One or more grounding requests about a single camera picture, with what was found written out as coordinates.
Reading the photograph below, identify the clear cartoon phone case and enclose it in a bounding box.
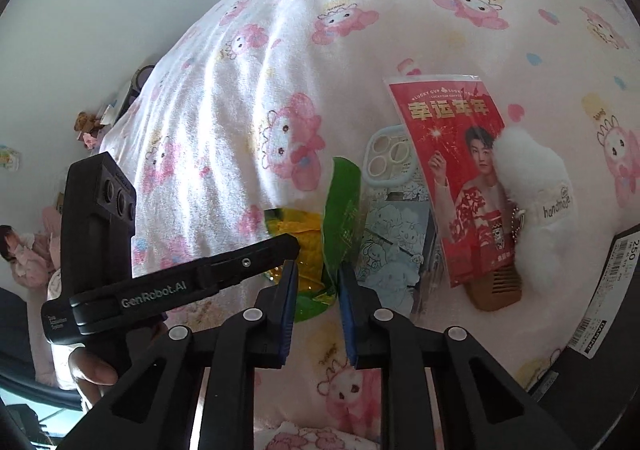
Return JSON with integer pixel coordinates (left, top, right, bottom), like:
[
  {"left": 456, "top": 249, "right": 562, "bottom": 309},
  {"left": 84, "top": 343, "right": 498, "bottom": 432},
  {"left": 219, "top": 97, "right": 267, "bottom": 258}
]
[{"left": 356, "top": 125, "right": 437, "bottom": 317}]

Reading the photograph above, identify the yellow snack bag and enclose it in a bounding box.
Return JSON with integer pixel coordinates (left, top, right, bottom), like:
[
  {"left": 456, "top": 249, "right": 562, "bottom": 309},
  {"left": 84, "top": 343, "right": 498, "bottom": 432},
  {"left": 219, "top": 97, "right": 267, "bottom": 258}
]
[{"left": 263, "top": 207, "right": 327, "bottom": 292}]

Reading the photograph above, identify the green snack wrapper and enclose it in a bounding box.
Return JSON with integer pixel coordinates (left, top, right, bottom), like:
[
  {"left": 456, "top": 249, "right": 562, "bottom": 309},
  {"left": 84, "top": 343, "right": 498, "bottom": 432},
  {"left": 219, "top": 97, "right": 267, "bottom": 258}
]
[{"left": 295, "top": 156, "right": 361, "bottom": 322}]

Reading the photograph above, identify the brown wooden comb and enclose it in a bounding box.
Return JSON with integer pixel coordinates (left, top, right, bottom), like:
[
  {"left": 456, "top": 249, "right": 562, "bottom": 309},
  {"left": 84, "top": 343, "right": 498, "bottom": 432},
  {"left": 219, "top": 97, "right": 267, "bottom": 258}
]
[{"left": 464, "top": 263, "right": 522, "bottom": 312}]

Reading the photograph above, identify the red poster card pack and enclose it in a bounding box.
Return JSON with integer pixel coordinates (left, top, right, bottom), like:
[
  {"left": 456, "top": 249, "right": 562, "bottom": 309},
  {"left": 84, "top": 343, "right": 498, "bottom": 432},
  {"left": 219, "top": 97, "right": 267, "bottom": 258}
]
[{"left": 386, "top": 75, "right": 514, "bottom": 286}]

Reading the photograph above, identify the person left hand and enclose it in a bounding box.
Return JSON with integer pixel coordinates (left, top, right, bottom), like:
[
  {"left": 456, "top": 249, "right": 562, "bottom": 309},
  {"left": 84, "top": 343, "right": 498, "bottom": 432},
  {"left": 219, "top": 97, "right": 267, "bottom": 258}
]
[{"left": 68, "top": 347, "right": 118, "bottom": 411}]

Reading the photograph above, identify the doll in pink dress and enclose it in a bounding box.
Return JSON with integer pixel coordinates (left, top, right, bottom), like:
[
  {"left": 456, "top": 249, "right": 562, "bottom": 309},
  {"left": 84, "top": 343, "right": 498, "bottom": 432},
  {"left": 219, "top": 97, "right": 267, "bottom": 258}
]
[{"left": 1, "top": 207, "right": 62, "bottom": 288}]

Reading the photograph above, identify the small stuffed bear toy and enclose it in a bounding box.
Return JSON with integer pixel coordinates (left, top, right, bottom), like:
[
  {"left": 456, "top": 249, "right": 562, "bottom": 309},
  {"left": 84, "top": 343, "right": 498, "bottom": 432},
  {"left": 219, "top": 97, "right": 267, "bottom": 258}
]
[{"left": 74, "top": 112, "right": 103, "bottom": 139}]

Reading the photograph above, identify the pink bunny print blanket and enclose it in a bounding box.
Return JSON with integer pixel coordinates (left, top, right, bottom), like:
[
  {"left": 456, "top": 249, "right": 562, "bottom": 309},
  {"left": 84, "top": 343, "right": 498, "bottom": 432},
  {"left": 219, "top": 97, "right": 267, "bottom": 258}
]
[{"left": 98, "top": 0, "right": 640, "bottom": 450}]

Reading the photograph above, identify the black cardboard storage box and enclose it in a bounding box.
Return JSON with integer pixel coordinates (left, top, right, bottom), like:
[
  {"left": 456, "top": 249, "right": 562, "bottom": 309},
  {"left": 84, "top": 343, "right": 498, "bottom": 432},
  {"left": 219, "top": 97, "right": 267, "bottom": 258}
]
[{"left": 529, "top": 227, "right": 639, "bottom": 449}]

